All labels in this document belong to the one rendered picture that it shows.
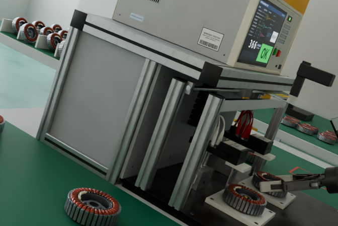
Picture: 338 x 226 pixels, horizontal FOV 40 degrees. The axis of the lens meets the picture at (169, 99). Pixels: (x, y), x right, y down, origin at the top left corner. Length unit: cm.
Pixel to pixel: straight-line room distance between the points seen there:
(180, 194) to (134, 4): 53
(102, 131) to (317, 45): 560
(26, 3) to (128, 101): 821
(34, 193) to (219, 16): 60
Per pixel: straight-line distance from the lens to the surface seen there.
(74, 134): 124
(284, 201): 144
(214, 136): 122
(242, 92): 139
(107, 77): 117
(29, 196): 100
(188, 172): 107
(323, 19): 665
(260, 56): 131
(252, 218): 120
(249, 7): 115
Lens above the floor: 120
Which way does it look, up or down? 10 degrees down
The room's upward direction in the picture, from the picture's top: 20 degrees clockwise
